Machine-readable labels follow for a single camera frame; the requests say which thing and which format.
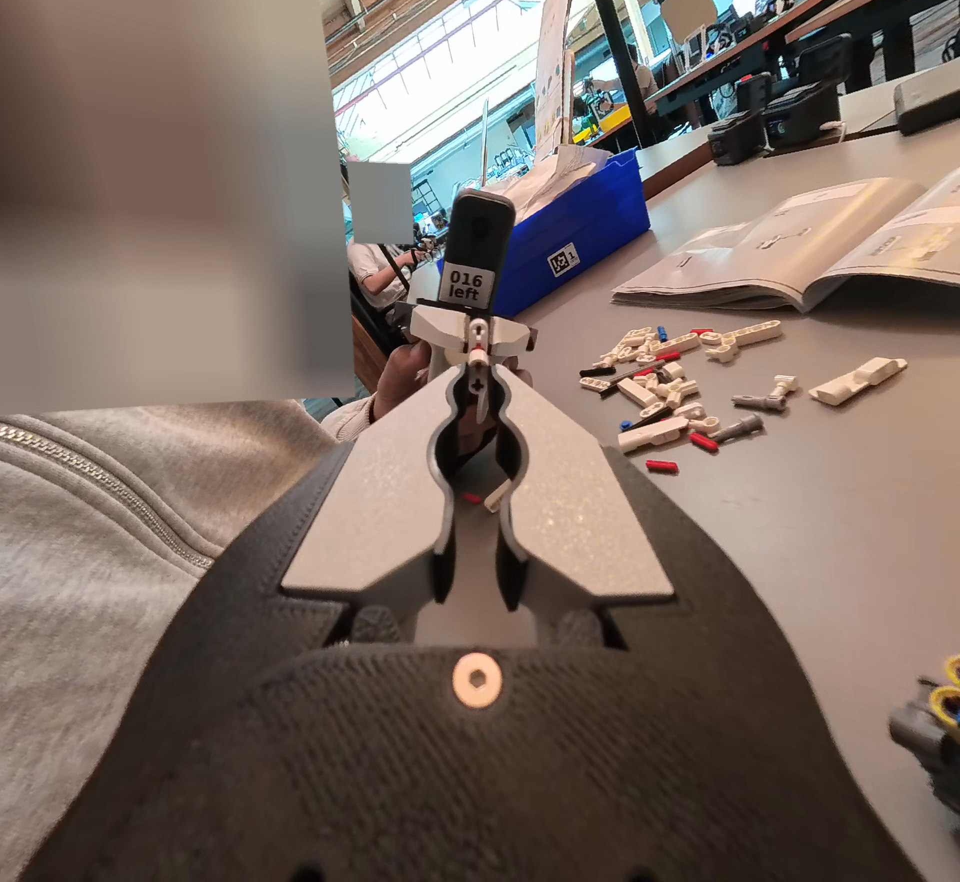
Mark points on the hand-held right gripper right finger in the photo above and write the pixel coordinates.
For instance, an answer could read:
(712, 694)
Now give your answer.
(592, 522)

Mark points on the person's left hand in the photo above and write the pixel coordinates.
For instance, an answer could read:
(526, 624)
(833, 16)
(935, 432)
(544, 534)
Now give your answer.
(401, 379)

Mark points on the person's left forearm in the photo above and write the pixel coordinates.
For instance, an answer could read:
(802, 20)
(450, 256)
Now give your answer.
(349, 421)

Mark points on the black battery charger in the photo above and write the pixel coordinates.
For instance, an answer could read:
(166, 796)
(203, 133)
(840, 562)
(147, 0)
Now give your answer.
(739, 139)
(802, 113)

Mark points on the dark grey case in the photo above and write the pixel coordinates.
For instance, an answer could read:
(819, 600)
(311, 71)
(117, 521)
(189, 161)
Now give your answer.
(930, 102)

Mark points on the pile of loose lego pieces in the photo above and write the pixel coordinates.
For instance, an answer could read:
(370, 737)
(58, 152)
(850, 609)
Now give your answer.
(637, 391)

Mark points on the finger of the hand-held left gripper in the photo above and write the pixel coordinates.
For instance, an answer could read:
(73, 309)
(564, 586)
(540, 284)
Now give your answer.
(442, 327)
(514, 338)

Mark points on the black metal pole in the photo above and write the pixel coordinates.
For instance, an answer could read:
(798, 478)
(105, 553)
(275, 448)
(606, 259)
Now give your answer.
(611, 34)

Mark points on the grey lego axle pin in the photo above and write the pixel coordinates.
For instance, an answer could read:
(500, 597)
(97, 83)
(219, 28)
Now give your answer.
(739, 428)

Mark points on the small white lego beam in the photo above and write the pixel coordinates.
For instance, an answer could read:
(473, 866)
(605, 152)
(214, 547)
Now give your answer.
(480, 374)

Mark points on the printed cardboard sheet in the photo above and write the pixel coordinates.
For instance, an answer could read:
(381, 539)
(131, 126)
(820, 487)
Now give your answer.
(555, 49)

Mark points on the blue plastic bin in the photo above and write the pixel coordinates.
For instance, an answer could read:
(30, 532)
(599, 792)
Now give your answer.
(570, 237)

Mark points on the small white lego assembly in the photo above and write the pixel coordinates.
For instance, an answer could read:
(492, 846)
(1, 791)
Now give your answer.
(478, 331)

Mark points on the open instruction booklet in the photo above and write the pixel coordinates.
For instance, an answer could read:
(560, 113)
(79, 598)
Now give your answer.
(750, 259)

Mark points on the long white lego panel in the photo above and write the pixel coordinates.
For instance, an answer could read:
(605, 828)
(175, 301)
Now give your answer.
(855, 379)

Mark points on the long workbench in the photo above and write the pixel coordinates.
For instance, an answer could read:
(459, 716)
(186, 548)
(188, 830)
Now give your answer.
(795, 16)

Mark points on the grey lego connector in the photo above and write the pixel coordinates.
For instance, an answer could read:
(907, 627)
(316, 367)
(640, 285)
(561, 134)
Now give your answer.
(754, 400)

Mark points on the grey zip hoodie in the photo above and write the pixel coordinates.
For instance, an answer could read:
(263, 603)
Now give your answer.
(90, 522)

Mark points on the lego airplane model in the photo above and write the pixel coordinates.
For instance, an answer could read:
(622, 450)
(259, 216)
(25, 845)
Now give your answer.
(919, 732)

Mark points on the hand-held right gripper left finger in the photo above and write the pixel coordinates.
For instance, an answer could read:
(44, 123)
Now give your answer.
(367, 522)

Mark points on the white paper sheets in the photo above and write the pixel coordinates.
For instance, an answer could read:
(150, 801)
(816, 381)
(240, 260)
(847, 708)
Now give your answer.
(555, 173)

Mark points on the white lego connector piece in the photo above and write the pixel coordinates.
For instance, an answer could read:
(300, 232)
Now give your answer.
(496, 496)

